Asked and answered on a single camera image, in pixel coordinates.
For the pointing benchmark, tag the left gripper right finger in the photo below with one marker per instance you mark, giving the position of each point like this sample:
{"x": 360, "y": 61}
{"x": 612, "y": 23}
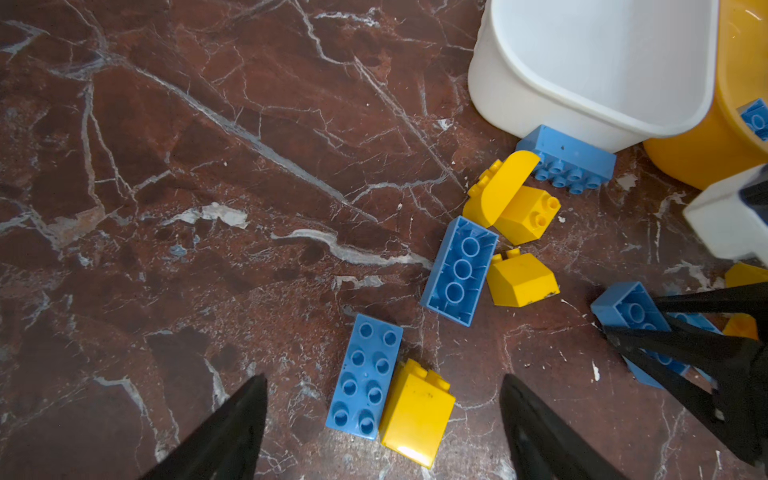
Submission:
{"x": 542, "y": 444}

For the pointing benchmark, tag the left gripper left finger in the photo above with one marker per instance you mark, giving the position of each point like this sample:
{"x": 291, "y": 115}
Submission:
{"x": 227, "y": 444}

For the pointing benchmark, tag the blue brick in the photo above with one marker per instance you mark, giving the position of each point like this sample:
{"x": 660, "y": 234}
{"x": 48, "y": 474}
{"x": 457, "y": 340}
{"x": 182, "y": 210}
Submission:
{"x": 755, "y": 116}
{"x": 628, "y": 305}
{"x": 456, "y": 280}
{"x": 567, "y": 162}
{"x": 367, "y": 370}

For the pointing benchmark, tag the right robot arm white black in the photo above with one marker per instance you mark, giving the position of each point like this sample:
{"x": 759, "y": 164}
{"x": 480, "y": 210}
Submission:
{"x": 721, "y": 380}

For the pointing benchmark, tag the yellow brick lower centre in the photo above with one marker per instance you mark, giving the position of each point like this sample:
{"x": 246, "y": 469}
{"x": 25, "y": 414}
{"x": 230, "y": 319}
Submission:
{"x": 741, "y": 324}

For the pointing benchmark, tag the yellow brick far left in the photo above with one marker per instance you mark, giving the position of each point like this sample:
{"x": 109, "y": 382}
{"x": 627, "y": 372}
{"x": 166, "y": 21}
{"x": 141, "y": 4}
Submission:
{"x": 416, "y": 414}

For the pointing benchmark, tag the yellow plastic bin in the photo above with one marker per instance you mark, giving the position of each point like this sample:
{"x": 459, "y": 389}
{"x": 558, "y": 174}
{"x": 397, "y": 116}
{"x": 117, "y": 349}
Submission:
{"x": 722, "y": 145}

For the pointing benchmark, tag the yellow slope brick small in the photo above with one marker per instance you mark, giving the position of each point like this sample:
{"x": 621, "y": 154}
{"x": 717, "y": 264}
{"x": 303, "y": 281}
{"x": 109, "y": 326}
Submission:
{"x": 518, "y": 280}

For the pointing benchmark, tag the blue brick by white bin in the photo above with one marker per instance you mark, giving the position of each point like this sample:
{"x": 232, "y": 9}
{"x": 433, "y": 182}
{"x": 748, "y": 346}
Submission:
{"x": 567, "y": 162}

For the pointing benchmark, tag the yellow square brick beside curved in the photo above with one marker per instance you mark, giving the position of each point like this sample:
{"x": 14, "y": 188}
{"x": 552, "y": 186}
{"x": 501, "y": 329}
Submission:
{"x": 527, "y": 216}

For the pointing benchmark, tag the white plastic bin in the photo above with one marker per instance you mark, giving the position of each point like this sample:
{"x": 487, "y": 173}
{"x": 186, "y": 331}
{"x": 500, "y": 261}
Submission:
{"x": 609, "y": 73}

